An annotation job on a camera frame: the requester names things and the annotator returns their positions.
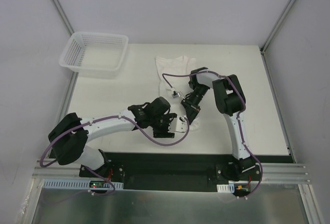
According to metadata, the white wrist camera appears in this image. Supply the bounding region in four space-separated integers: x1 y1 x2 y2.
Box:
172 91 185 99
169 116 189 133

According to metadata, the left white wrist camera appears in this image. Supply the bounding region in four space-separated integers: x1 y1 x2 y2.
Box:
169 116 189 133

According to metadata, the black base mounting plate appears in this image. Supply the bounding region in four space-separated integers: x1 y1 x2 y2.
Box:
48 150 262 191

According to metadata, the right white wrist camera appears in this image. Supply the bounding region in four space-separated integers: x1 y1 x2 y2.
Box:
172 91 185 99

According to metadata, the slotted cable duct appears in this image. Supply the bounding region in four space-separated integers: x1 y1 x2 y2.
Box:
217 183 235 194
43 179 124 191

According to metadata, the white perforated plastic basket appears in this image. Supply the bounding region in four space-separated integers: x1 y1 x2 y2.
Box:
59 32 128 79

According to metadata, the aluminium frame rail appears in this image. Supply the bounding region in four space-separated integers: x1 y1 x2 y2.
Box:
32 157 310 186

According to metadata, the white t shirt robot print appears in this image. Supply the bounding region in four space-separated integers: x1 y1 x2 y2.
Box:
155 56 197 117

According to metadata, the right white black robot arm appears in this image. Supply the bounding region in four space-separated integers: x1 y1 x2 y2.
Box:
181 67 256 181

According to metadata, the right slotted cable duct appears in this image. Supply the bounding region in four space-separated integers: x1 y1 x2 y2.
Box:
217 183 235 194

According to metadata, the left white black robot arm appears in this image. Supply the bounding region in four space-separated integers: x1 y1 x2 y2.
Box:
48 97 177 178

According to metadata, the left slotted cable duct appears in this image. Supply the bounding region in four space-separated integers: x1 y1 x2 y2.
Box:
43 179 124 191

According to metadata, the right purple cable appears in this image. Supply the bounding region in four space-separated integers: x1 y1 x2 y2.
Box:
161 71 263 204

